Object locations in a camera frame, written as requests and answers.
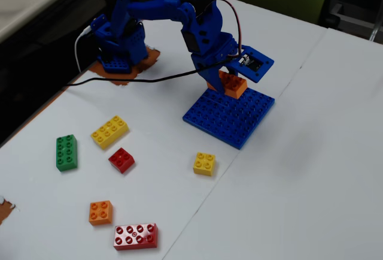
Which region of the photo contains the blue plate wrist camera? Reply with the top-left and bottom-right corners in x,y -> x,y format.
229,44 -> 275,84

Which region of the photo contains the white cable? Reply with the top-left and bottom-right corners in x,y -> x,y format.
74,26 -> 92,74

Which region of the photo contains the red white servo wire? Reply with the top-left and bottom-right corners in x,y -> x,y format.
214,0 -> 244,59

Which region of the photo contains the yellow 2x2 brick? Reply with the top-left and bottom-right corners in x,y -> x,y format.
193,152 -> 217,177

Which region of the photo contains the metal chair base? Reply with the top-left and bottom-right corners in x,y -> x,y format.
318,2 -> 383,44

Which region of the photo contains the red 2x4 brick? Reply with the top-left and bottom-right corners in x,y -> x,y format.
113,222 -> 159,251

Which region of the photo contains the red 2x2 brick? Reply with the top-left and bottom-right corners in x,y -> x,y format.
108,147 -> 136,174

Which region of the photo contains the white foam board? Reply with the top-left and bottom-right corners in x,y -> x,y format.
161,28 -> 383,260
0,0 -> 329,260

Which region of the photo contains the blue 8x8 brick plate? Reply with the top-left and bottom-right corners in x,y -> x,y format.
182,87 -> 276,150

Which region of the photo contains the yellow 2x4 brick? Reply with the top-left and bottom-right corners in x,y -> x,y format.
90,115 -> 130,150

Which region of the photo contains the orange 2x4 brick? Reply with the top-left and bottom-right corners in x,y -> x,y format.
206,69 -> 249,99

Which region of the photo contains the green 2x4 brick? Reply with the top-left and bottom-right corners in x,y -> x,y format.
56,134 -> 78,173

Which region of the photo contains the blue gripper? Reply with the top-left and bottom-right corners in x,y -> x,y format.
190,33 -> 242,93

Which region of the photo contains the black cable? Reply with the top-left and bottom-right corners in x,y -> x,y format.
67,56 -> 237,87

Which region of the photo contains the orange 2x2 brick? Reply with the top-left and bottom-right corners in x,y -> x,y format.
88,200 -> 114,226

